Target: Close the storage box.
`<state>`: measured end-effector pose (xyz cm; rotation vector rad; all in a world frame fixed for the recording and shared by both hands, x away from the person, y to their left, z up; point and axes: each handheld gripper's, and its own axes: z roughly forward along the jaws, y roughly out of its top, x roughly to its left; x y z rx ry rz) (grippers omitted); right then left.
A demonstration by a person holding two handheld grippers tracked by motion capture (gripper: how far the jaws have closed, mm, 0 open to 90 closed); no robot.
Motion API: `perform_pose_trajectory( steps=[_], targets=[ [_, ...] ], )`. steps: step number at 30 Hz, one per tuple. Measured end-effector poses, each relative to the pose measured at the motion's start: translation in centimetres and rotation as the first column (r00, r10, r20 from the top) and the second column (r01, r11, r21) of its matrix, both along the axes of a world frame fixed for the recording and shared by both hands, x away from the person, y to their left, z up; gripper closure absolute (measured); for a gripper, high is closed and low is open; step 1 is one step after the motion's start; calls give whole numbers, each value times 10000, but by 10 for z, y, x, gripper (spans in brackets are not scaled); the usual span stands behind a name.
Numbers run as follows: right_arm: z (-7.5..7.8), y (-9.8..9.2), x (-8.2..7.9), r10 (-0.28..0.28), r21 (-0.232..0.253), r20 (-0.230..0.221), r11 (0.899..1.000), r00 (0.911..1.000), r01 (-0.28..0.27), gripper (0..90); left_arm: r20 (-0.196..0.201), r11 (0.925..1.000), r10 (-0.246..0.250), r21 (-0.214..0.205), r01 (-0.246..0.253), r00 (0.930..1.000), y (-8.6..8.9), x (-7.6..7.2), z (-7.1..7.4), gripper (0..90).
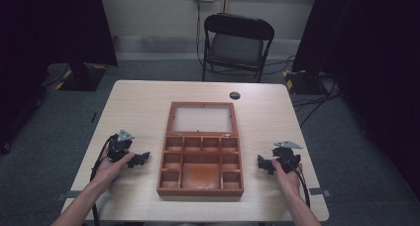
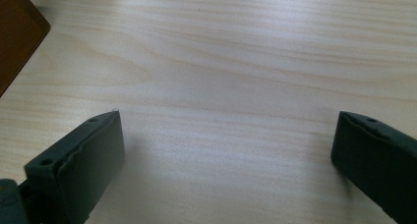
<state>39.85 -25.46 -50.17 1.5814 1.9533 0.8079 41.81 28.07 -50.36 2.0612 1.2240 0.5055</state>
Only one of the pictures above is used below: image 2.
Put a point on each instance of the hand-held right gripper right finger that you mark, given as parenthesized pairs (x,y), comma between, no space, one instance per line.
(377,158)

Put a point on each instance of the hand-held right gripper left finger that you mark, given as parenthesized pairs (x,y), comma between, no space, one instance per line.
(82,165)

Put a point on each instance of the brown wooden board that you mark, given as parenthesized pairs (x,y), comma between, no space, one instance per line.
(18,30)

